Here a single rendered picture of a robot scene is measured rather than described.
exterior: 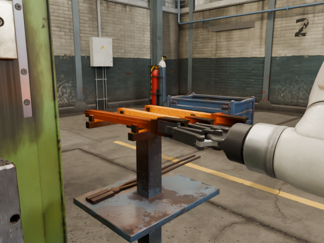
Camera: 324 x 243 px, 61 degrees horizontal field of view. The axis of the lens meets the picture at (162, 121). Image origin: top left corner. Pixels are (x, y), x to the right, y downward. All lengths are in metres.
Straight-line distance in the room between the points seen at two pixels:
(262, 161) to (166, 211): 0.44
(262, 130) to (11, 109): 0.78
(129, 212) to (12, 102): 0.51
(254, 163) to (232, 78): 8.27
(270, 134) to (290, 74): 7.50
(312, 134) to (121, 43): 8.04
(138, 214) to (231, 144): 0.42
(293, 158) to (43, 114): 0.84
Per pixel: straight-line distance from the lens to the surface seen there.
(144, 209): 0.86
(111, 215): 0.84
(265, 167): 0.49
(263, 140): 0.48
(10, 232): 0.88
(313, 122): 0.48
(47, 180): 1.13
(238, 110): 4.14
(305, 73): 7.85
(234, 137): 0.51
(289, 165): 0.46
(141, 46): 8.86
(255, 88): 8.36
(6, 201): 0.84
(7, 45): 0.98
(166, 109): 0.97
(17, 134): 1.03
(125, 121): 0.76
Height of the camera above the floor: 1.16
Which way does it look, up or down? 11 degrees down
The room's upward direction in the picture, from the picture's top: straight up
